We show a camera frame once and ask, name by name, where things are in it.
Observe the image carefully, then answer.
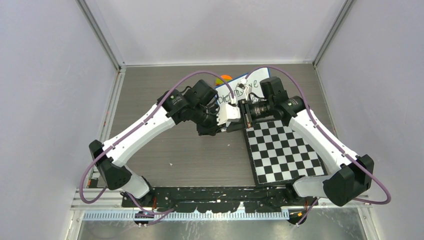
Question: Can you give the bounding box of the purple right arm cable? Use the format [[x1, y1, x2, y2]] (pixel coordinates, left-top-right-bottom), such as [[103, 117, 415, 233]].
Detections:
[[244, 65, 392, 227]]

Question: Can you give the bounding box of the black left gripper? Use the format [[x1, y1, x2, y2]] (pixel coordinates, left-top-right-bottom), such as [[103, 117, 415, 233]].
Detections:
[[191, 104, 227, 137]]

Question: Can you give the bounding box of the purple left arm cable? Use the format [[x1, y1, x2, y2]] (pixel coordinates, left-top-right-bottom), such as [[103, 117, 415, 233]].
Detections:
[[78, 70, 237, 227]]

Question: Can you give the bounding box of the aluminium left frame post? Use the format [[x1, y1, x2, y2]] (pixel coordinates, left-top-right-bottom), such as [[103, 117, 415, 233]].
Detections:
[[76, 0, 126, 72]]

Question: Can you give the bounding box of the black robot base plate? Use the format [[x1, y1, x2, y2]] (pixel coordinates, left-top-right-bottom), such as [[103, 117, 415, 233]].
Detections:
[[121, 186, 315, 214]]

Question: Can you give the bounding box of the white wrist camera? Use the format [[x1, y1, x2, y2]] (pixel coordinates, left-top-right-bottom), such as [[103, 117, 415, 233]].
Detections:
[[216, 103, 241, 126], [237, 78, 250, 99]]

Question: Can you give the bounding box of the orange green round object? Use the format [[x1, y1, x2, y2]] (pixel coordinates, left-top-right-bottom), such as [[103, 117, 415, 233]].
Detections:
[[215, 75, 234, 86]]

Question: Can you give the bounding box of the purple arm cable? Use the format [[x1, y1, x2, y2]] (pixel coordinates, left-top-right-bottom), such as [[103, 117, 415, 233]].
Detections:
[[78, 70, 237, 227], [244, 65, 392, 227]]

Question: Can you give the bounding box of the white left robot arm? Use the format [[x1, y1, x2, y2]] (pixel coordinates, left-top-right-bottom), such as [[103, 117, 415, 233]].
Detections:
[[88, 80, 220, 207]]

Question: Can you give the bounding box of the aluminium front frame rail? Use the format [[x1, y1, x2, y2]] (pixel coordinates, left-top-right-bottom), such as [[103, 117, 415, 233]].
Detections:
[[70, 185, 373, 222]]

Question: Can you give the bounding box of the aluminium right frame post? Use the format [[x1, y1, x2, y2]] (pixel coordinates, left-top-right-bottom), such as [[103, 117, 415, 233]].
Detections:
[[312, 0, 356, 69]]

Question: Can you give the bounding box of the blue framed whiteboard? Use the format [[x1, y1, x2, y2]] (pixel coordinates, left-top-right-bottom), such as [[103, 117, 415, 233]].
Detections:
[[215, 68, 270, 105]]

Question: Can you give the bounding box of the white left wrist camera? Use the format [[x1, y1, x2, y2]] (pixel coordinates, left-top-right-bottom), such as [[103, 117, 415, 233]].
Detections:
[[216, 103, 241, 126]]

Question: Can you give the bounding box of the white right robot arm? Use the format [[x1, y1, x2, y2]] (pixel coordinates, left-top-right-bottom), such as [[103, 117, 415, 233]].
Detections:
[[217, 76, 375, 207]]

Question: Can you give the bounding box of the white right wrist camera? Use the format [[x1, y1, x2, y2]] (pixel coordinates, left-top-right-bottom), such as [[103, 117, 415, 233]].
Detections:
[[237, 78, 250, 99]]

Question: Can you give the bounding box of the aluminium frame post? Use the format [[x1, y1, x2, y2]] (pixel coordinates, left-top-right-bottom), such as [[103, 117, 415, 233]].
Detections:
[[312, 0, 356, 69], [76, 0, 126, 72]]

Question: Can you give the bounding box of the black white checkerboard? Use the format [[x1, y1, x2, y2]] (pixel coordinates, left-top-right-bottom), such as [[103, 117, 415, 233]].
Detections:
[[243, 120, 327, 186]]

